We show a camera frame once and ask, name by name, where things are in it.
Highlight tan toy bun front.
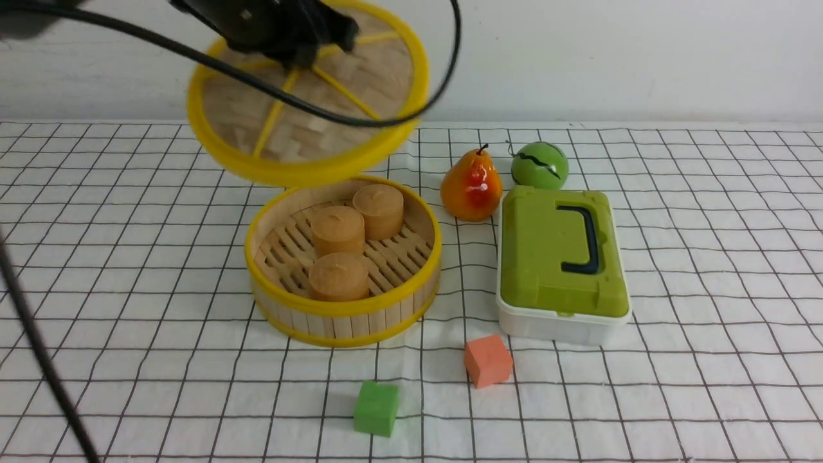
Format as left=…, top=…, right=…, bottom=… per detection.
left=308, top=252, right=370, bottom=302

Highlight orange red toy pear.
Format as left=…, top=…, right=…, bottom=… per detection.
left=440, top=143, right=503, bottom=222

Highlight bamboo steamer basket yellow rims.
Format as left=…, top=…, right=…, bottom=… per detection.
left=244, top=176, right=443, bottom=348

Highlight tan toy bun middle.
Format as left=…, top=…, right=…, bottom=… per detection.
left=311, top=205, right=365, bottom=257

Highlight orange foam cube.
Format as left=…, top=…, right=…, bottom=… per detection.
left=464, top=334, right=514, bottom=389

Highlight green toy melon ball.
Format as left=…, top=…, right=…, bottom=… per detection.
left=511, top=141, right=568, bottom=190

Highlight green foam cube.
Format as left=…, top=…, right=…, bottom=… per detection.
left=353, top=381, right=400, bottom=438

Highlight tan toy bun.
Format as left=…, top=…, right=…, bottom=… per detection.
left=311, top=205, right=365, bottom=257
left=352, top=183, right=404, bottom=241
left=308, top=252, right=370, bottom=302

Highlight black cable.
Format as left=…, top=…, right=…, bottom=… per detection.
left=0, top=231, right=102, bottom=463
left=0, top=0, right=462, bottom=129

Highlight white black grid tablecloth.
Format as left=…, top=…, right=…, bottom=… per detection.
left=1, top=122, right=822, bottom=462

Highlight tan toy bun back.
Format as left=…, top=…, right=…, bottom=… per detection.
left=352, top=183, right=404, bottom=241

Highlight black cable lower left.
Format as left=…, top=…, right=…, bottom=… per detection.
left=0, top=231, right=102, bottom=463

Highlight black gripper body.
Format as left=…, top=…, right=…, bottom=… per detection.
left=171, top=1, right=361, bottom=68

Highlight yellow rimmed bamboo steamer lid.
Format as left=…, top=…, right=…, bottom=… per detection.
left=187, top=1, right=429, bottom=187

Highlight green lidded white plastic box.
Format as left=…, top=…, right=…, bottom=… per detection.
left=496, top=185, right=632, bottom=346

